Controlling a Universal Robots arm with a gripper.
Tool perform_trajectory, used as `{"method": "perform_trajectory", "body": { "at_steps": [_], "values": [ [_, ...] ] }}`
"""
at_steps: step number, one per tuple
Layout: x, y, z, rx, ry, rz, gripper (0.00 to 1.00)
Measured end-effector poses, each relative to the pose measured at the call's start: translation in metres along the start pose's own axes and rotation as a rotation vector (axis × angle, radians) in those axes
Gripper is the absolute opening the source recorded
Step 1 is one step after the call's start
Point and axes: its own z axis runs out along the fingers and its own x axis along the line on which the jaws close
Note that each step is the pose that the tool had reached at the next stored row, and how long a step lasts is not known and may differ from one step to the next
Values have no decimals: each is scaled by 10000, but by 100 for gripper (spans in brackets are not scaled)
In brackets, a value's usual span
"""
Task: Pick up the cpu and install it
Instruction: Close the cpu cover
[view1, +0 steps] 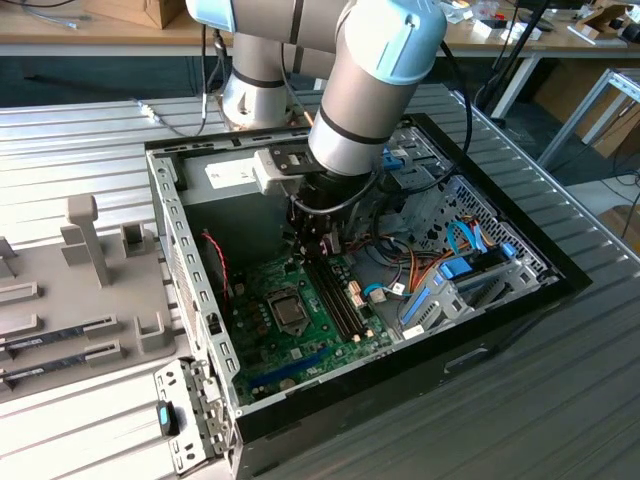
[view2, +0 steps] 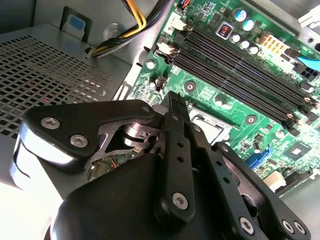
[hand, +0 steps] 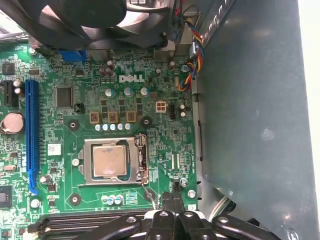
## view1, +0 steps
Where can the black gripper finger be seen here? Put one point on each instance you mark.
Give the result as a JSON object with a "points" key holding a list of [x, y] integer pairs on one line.
{"points": [[305, 230], [336, 237]]}

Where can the CPU with silver top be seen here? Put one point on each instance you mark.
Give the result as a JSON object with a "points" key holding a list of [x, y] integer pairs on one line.
{"points": [[289, 312]]}

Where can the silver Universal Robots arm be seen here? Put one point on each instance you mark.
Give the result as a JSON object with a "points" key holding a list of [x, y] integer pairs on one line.
{"points": [[350, 100]]}

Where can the blue plastic drive carrier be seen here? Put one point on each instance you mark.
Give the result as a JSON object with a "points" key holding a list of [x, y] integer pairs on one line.
{"points": [[392, 162]]}

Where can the grey power supply unit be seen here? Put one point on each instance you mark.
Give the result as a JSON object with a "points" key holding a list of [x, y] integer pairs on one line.
{"points": [[230, 215]]}

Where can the white four-pin power socket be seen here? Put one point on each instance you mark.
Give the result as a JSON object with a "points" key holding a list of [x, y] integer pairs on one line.
{"points": [[240, 289]]}

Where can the green motherboard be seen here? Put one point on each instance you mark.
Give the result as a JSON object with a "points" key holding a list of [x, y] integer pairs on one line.
{"points": [[320, 345]]}

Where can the blue carrier with black disk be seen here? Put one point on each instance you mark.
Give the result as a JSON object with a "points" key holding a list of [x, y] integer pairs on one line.
{"points": [[457, 270]]}

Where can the blue expansion slot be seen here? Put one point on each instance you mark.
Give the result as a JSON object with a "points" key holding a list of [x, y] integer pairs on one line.
{"points": [[290, 367]]}

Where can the black open PC case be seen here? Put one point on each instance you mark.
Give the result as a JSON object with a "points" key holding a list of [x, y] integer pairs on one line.
{"points": [[350, 400]]}

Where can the grey perforated disk bay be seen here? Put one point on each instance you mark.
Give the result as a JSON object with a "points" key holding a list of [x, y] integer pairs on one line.
{"points": [[500, 215]]}

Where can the white papers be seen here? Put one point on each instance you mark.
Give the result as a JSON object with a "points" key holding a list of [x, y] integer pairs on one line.
{"points": [[487, 31]]}

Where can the black and teal case latch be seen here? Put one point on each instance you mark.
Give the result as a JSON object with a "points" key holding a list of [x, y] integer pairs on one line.
{"points": [[165, 420]]}

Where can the black stand pole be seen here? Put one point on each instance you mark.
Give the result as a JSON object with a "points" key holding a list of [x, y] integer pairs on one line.
{"points": [[522, 47]]}

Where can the grey parts rack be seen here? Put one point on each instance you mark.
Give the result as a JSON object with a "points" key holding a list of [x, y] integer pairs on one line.
{"points": [[60, 300]]}

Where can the large cardboard box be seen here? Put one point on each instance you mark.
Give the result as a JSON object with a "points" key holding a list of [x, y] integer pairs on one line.
{"points": [[565, 90]]}

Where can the brown box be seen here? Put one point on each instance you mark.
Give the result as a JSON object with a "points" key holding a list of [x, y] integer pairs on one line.
{"points": [[150, 12]]}

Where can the wooden desk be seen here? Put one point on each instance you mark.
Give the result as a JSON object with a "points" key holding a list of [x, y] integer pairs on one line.
{"points": [[100, 36], [565, 44]]}

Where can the flat cardboard piece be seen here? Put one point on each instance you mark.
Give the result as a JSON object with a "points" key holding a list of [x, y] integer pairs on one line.
{"points": [[622, 225]]}

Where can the RAM stick with label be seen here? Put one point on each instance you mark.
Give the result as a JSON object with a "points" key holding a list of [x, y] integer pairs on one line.
{"points": [[40, 371], [40, 341]]}

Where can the small open cardboard box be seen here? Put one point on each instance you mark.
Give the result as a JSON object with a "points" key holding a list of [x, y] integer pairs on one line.
{"points": [[597, 22]]}

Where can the wrist camera with black bracket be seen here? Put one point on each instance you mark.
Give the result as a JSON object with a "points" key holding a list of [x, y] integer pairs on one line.
{"points": [[272, 172]]}

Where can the blue plastic rail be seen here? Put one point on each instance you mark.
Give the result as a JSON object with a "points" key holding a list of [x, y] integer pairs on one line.
{"points": [[415, 305]]}

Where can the aluminium profile frame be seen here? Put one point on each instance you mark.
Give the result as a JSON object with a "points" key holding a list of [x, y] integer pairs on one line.
{"points": [[575, 119]]}

